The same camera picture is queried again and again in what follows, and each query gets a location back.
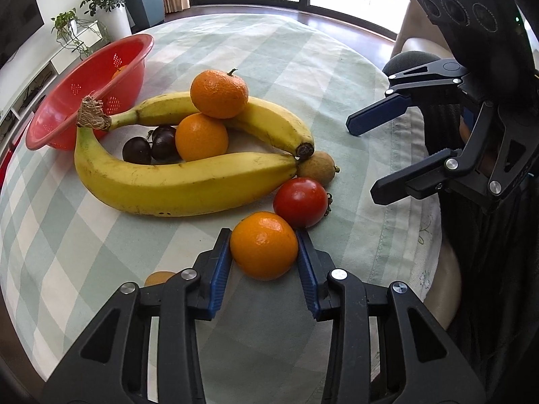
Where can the small orange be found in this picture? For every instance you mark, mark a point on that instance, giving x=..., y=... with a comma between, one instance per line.
x=120, y=71

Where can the orange with green stem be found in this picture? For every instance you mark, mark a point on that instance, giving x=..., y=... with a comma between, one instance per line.
x=219, y=92

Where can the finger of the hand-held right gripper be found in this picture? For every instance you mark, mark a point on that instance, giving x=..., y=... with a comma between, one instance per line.
x=404, y=176
x=374, y=115

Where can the red tomato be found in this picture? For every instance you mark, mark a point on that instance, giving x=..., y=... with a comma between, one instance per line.
x=300, y=202

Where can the white television cabinet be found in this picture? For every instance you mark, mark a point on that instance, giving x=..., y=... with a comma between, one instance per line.
x=33, y=80

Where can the brown round fruit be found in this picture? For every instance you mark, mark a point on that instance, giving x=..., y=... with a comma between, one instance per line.
x=158, y=278
x=316, y=167

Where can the green checkered tablecloth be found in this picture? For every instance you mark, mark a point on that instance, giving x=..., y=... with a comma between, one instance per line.
x=273, y=50

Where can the large round orange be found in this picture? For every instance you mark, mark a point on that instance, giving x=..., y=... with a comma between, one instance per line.
x=201, y=136

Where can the tall plant in grey pot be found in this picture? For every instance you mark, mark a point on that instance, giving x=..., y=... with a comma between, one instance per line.
x=145, y=4

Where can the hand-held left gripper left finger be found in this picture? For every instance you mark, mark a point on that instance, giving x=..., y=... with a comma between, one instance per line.
x=219, y=273

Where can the person's dark clothing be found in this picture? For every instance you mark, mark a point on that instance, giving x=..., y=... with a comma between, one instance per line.
x=497, y=303

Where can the beige chair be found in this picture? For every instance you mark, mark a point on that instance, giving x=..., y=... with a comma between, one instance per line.
x=446, y=290

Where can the beige sofa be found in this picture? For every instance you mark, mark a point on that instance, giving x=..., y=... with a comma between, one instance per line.
x=417, y=42

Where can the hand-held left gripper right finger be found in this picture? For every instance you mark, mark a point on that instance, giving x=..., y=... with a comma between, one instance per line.
x=307, y=277

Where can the trailing green plant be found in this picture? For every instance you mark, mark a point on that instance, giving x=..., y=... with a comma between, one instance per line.
x=67, y=29

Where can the red plastic colander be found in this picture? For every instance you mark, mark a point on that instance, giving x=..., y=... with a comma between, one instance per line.
x=84, y=75

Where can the black flat television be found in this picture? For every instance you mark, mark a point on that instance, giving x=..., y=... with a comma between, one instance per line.
x=21, y=17

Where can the dark grey round object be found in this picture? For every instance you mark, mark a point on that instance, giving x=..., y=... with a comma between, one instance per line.
x=404, y=61

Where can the yellow banana bunch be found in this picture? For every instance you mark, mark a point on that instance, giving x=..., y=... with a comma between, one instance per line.
x=168, y=185

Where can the plant in white smooth pot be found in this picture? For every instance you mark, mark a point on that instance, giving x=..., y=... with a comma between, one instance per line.
x=111, y=12

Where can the dark purple plum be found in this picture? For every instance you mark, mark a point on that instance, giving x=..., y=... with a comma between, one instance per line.
x=163, y=143
x=137, y=150

